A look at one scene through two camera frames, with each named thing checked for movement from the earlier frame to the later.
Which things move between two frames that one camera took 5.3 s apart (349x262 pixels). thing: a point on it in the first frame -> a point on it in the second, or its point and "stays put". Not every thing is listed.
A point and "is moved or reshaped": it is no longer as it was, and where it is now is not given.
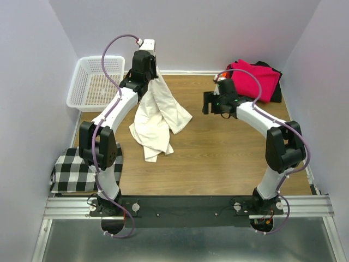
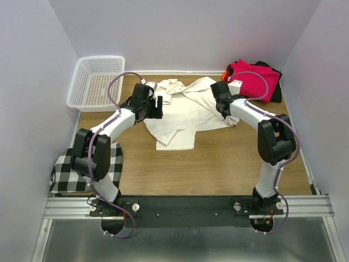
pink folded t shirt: x=247 y=85 stays put
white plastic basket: x=90 y=90 stays put
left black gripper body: x=151 y=74 -> x=153 y=112
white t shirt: x=157 y=111 is moved or reshaped
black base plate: x=185 y=211 stays put
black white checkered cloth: x=70 y=174 stays put
